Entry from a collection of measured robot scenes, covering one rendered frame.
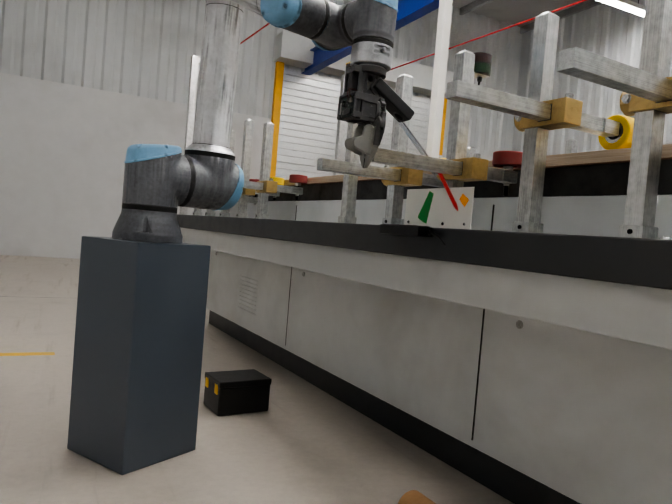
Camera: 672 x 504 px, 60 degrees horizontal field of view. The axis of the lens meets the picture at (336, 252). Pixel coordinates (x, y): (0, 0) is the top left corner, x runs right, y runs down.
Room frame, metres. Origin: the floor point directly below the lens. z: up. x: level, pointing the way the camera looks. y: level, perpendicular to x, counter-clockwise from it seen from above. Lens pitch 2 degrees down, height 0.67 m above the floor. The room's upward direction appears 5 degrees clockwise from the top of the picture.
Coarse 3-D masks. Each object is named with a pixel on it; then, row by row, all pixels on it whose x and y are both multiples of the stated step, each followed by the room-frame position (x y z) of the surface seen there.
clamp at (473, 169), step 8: (456, 160) 1.41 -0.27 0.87; (464, 160) 1.39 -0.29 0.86; (472, 160) 1.37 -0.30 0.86; (480, 160) 1.38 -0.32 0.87; (488, 160) 1.39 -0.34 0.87; (464, 168) 1.39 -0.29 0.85; (472, 168) 1.36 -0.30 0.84; (480, 168) 1.38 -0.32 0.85; (448, 176) 1.44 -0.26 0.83; (456, 176) 1.41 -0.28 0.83; (464, 176) 1.39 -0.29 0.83; (472, 176) 1.37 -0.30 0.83; (480, 176) 1.38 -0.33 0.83
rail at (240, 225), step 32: (192, 224) 3.34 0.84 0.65; (224, 224) 2.85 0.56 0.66; (256, 224) 2.48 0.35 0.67; (288, 224) 2.20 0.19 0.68; (320, 224) 1.97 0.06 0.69; (352, 224) 1.79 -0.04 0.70; (416, 256) 1.50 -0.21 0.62; (448, 256) 1.39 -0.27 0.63; (480, 256) 1.30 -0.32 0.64; (512, 256) 1.21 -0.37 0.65; (544, 256) 1.14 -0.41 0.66; (576, 256) 1.08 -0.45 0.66; (608, 256) 1.02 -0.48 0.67; (640, 256) 0.97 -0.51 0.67
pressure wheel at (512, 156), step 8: (496, 152) 1.47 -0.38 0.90; (504, 152) 1.45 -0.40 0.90; (512, 152) 1.45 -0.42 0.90; (520, 152) 1.45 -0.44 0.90; (496, 160) 1.47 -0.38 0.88; (504, 160) 1.45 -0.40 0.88; (512, 160) 1.45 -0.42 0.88; (520, 160) 1.45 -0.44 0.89; (504, 168) 1.48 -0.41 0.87; (512, 168) 1.48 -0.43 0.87; (504, 192) 1.48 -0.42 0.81
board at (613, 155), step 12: (552, 156) 1.42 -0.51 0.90; (564, 156) 1.39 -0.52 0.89; (576, 156) 1.36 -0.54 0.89; (588, 156) 1.33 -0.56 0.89; (600, 156) 1.31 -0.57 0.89; (612, 156) 1.28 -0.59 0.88; (624, 156) 1.26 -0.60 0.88; (516, 168) 1.52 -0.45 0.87; (288, 180) 2.77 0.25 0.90; (312, 180) 2.54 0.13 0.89; (324, 180) 2.45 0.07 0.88; (336, 180) 2.36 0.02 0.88; (360, 180) 2.21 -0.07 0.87
